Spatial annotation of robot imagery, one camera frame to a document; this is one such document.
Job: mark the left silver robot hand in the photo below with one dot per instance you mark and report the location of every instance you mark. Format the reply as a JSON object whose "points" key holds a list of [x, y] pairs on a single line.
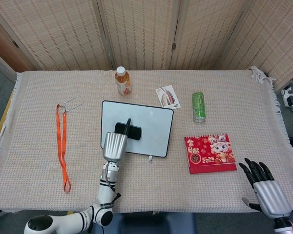
{"points": [[114, 146]]}

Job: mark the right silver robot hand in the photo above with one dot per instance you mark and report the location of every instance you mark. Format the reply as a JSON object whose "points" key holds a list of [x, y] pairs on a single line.
{"points": [[271, 195]]}

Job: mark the black whiteboard eraser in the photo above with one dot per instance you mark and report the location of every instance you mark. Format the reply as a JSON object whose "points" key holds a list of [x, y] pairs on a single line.
{"points": [[136, 132]]}

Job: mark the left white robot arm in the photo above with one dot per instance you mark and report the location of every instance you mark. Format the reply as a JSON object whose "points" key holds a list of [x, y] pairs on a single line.
{"points": [[106, 192]]}

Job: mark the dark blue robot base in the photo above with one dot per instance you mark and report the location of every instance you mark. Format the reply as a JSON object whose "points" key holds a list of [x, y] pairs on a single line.
{"points": [[149, 223]]}

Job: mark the black-framed whiteboard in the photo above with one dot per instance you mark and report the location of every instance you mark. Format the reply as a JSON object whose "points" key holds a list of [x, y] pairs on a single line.
{"points": [[151, 126]]}

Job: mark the beige waffle tablecloth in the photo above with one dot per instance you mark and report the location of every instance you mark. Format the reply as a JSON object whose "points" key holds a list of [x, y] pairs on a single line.
{"points": [[146, 185]]}

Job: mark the clear badge holder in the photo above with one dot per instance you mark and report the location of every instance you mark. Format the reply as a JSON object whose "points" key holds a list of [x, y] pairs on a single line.
{"points": [[73, 103]]}

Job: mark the orange tea bottle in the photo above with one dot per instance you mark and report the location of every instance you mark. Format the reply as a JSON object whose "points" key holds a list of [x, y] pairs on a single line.
{"points": [[123, 81]]}

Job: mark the white picture card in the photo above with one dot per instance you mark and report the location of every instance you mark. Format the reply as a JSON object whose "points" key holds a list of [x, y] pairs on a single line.
{"points": [[168, 96]]}

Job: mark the red 2026 desk calendar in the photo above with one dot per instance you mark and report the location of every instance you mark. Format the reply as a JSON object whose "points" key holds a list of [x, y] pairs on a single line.
{"points": [[210, 153]]}

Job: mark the green drink can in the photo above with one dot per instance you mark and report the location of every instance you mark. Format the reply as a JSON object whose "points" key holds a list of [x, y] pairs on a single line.
{"points": [[199, 107]]}

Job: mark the black plug adapter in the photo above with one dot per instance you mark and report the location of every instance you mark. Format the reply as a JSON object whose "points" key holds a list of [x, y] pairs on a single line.
{"points": [[290, 100]]}

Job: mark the white power strip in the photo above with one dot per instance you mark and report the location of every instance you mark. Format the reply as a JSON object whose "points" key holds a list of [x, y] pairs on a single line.
{"points": [[288, 98]]}

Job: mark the woven folding screen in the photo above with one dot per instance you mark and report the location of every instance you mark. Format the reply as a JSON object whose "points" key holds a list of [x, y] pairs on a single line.
{"points": [[141, 31]]}

